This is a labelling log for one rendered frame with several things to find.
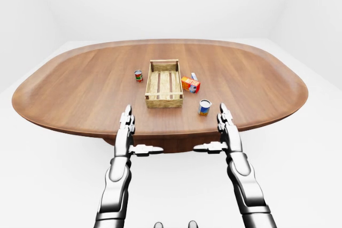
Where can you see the small white and blue box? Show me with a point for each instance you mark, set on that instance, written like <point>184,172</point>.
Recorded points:
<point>194,76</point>

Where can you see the blue and white soup tin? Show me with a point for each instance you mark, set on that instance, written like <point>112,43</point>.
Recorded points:
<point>204,107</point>

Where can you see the dark rounded shape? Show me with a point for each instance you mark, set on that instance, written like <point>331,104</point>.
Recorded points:
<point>158,224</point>
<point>192,224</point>

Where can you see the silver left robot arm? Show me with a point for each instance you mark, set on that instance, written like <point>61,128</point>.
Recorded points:
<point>113,190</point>

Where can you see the wooden slat tray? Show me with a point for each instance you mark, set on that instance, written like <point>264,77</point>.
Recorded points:
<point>164,83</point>

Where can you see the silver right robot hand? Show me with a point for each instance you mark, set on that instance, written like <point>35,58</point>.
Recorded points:
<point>232,138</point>

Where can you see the red and green tin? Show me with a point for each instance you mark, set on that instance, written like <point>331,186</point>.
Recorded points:
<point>138,76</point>

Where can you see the red butter box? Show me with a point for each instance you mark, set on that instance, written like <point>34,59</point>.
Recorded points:
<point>190,84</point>

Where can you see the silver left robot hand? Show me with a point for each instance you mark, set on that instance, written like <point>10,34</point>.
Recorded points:
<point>123,140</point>

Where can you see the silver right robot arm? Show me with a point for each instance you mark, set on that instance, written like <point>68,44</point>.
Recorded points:
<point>247,188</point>

